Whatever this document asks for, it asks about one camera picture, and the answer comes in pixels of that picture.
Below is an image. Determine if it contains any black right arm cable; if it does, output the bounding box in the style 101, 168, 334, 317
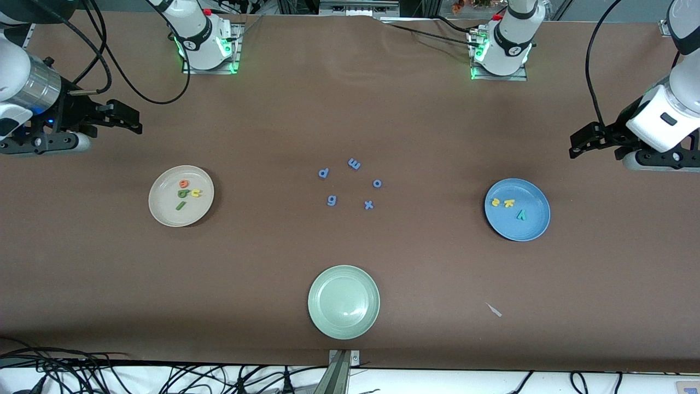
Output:
55, 0, 192, 106

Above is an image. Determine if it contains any metal bracket at table edge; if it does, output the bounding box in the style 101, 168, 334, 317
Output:
328, 350, 360, 394

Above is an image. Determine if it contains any beige round plate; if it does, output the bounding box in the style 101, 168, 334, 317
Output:
148, 165, 215, 228

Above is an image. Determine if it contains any aluminium frame crossbar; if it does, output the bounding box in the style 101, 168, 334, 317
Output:
319, 0, 401, 17

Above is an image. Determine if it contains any green round plate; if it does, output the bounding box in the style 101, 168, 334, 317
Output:
307, 265, 381, 340

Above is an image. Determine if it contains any blue round plate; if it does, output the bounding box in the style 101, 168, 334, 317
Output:
484, 178, 551, 242

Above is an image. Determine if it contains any brown table cover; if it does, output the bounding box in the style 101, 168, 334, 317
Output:
0, 10, 700, 373

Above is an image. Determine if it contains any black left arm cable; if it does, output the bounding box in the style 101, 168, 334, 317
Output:
585, 0, 624, 129

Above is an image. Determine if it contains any black floor cable tangle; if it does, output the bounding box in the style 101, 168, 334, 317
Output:
0, 337, 329, 394

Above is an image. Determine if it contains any black cable on table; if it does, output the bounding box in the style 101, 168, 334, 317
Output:
380, 16, 482, 50

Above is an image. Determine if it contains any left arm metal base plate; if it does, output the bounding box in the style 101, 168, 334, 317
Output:
469, 30, 528, 82

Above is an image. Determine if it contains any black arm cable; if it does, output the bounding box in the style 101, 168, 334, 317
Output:
585, 0, 624, 129
55, 0, 192, 106

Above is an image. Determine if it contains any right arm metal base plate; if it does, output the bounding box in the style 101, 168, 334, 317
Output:
182, 22, 242, 75

